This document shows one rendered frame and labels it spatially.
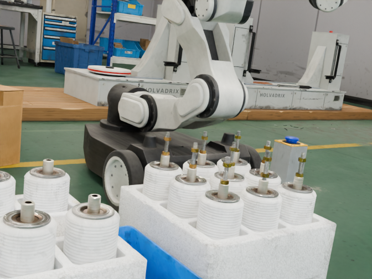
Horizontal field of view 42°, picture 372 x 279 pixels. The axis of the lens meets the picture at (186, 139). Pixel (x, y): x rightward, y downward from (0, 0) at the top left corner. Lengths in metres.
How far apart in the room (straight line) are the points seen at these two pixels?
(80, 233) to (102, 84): 2.35
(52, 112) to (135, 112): 1.21
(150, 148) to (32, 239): 0.83
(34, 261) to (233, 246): 0.40
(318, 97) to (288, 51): 3.21
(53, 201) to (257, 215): 0.44
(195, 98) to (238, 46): 2.38
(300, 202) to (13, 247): 0.66
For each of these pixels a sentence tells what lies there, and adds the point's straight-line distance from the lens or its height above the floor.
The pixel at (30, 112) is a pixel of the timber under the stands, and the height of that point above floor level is 0.05.
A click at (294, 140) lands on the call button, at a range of 1.42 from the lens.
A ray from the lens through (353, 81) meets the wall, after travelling 6.99.
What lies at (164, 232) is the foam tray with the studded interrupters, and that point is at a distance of 1.10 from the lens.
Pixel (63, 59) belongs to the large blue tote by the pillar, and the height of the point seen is 0.17.
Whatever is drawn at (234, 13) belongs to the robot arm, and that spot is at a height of 0.65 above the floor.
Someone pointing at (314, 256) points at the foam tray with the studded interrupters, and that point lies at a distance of 1.21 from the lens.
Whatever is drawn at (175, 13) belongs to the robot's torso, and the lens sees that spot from 1.66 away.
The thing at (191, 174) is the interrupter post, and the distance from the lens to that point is 1.11.
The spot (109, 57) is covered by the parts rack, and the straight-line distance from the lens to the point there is 6.12.
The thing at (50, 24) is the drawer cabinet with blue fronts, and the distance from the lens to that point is 6.55.
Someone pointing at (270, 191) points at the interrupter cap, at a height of 0.25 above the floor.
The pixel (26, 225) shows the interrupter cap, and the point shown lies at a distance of 0.81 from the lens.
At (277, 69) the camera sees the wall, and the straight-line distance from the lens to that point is 7.86.
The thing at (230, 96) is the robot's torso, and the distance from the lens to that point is 1.53.
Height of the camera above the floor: 0.57
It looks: 12 degrees down
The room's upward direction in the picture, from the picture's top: 7 degrees clockwise
